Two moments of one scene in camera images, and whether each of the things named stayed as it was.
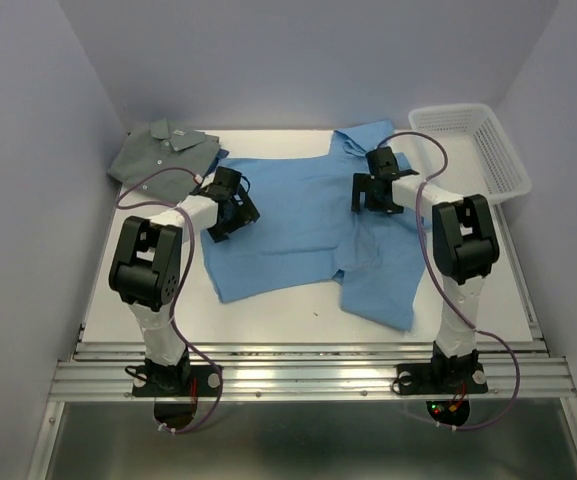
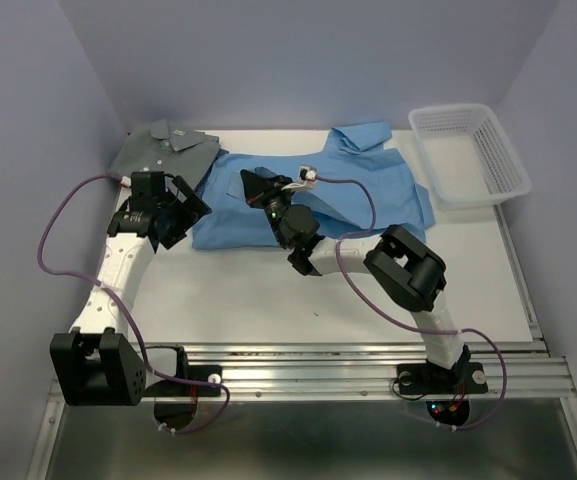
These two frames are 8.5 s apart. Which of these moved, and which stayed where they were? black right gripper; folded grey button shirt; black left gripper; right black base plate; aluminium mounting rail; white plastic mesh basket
Moved: black left gripper; black right gripper
Stayed: right black base plate; white plastic mesh basket; aluminium mounting rail; folded grey button shirt
